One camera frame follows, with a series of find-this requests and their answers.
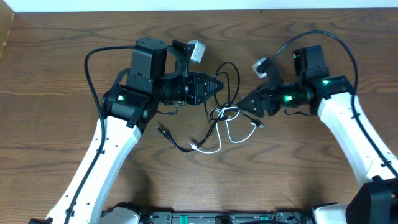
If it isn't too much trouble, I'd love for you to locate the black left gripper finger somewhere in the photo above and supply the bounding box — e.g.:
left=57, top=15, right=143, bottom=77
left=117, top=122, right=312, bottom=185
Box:
left=203, top=84, right=224, bottom=102
left=203, top=74, right=224, bottom=89

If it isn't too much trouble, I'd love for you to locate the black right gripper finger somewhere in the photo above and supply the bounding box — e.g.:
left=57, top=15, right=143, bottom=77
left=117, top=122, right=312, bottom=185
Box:
left=238, top=101, right=267, bottom=118
left=237, top=86, right=266, bottom=106

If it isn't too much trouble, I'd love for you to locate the black usb cable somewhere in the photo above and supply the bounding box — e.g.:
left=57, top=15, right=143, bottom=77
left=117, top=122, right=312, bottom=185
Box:
left=156, top=61, right=265, bottom=153

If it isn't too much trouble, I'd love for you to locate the white usb cable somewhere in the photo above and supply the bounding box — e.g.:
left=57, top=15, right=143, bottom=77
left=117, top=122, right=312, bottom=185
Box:
left=189, top=106, right=265, bottom=154

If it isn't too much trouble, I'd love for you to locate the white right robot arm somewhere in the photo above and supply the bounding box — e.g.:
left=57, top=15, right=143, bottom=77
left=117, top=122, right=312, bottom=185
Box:
left=237, top=45, right=397, bottom=223

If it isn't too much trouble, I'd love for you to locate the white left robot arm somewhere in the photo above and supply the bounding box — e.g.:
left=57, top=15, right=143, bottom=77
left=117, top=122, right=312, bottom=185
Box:
left=45, top=37, right=223, bottom=224

